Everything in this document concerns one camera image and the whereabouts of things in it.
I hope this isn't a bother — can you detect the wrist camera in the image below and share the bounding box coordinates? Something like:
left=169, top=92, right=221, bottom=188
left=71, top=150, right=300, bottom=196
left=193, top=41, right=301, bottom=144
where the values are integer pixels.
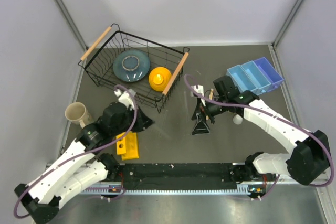
left=190, top=84, right=204, bottom=98
left=114, top=89, right=136, bottom=110

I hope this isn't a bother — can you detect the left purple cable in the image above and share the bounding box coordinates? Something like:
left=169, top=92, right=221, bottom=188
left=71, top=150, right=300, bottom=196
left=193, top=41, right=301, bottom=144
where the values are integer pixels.
left=13, top=84, right=138, bottom=219

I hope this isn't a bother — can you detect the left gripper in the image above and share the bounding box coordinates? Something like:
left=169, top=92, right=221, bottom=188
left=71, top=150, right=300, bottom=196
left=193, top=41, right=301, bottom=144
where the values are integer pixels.
left=111, top=103, right=154, bottom=136

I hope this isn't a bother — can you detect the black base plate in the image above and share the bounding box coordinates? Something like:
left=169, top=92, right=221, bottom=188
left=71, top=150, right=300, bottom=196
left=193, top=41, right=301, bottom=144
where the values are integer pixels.
left=116, top=163, right=251, bottom=190

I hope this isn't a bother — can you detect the light blue bin left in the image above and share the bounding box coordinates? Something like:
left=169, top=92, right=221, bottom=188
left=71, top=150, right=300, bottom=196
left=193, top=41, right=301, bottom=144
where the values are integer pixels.
left=226, top=65, right=257, bottom=94

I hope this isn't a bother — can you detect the yellow test tube rack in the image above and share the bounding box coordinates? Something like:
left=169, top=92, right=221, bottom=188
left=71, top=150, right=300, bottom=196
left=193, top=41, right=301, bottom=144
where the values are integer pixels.
left=116, top=132, right=139, bottom=161

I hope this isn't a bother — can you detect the beige ceramic mug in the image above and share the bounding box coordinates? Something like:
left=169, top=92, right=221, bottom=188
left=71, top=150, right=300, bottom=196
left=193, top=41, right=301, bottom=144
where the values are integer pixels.
left=65, top=102, right=95, bottom=129

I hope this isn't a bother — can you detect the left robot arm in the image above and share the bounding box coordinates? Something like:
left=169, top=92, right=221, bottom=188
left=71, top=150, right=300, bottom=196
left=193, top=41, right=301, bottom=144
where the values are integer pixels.
left=14, top=102, right=154, bottom=223

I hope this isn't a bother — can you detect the light blue bin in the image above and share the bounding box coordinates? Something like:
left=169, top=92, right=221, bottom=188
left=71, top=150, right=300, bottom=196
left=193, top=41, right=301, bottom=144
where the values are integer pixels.
left=226, top=65, right=257, bottom=94
left=241, top=61, right=271, bottom=94

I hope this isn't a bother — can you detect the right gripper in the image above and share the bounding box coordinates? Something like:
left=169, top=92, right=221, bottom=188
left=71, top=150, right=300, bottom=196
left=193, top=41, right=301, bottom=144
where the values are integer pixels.
left=191, top=95, right=228, bottom=135

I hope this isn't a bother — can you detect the black wire dish basket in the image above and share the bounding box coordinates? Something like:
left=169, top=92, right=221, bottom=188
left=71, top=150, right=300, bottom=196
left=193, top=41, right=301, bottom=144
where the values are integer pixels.
left=78, top=23, right=190, bottom=112

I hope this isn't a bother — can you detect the light blue bin middle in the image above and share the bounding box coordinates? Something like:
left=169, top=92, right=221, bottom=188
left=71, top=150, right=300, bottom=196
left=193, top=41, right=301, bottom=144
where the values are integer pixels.
left=241, top=61, right=271, bottom=94

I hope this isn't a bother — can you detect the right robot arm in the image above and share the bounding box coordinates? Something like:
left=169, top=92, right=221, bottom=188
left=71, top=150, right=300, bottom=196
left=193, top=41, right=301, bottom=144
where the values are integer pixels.
left=184, top=74, right=335, bottom=187

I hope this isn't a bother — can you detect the yellow ribbed funnel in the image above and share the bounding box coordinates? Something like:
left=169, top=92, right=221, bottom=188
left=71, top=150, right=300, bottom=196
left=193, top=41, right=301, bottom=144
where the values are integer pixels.
left=149, top=67, right=172, bottom=92

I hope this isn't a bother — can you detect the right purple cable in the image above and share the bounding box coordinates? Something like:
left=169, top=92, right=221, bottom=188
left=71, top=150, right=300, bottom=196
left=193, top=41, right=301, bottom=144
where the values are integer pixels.
left=183, top=73, right=334, bottom=188

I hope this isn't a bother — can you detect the cable duct rail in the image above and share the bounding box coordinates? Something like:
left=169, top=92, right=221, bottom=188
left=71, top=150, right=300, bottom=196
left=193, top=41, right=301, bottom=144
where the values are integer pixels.
left=80, top=182, right=272, bottom=196

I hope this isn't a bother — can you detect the glass test tube on table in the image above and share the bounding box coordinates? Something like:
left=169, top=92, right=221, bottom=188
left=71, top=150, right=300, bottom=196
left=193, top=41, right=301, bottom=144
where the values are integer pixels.
left=162, top=110, right=169, bottom=123

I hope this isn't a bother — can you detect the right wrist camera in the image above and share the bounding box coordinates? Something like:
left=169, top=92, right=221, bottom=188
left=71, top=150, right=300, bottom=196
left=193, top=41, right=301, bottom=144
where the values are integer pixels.
left=190, top=84, right=204, bottom=98

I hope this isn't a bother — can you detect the purple blue bin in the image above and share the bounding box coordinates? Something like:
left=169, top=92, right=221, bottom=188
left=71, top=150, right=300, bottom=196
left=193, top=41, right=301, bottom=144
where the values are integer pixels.
left=254, top=57, right=284, bottom=92

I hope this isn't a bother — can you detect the purple cable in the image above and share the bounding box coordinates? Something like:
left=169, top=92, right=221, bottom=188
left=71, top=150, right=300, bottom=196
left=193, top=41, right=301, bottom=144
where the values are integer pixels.
left=13, top=84, right=138, bottom=219
left=183, top=73, right=334, bottom=188

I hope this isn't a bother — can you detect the wooden test tube clamp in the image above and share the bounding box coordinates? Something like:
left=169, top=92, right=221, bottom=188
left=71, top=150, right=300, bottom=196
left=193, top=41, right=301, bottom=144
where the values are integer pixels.
left=206, top=88, right=214, bottom=123

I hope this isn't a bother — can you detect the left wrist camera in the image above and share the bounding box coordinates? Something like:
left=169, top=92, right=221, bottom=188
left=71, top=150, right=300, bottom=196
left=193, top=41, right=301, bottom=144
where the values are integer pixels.
left=114, top=89, right=136, bottom=110

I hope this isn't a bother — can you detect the glass test tube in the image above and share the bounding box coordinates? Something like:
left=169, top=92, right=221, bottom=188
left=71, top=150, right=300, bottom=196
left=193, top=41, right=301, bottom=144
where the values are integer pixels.
left=162, top=110, right=169, bottom=123
left=154, top=127, right=171, bottom=141

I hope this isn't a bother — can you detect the blue ceramic plate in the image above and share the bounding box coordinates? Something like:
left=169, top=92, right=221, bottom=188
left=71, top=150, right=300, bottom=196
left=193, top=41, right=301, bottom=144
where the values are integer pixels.
left=112, top=49, right=151, bottom=82

